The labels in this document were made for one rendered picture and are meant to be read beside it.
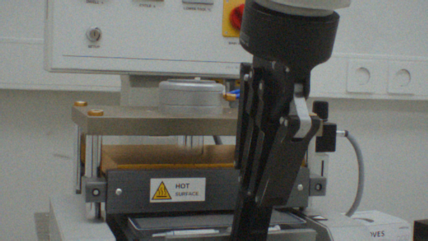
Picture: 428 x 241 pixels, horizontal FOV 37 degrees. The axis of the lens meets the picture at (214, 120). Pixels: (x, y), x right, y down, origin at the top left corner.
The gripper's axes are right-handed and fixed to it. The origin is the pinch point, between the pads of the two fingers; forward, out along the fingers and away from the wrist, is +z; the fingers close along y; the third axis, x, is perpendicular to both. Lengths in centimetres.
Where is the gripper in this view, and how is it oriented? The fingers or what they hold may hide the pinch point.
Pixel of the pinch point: (250, 224)
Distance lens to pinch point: 58.3
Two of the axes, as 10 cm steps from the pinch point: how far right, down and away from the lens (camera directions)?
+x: 9.6, 0.2, 3.0
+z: -1.4, 9.1, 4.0
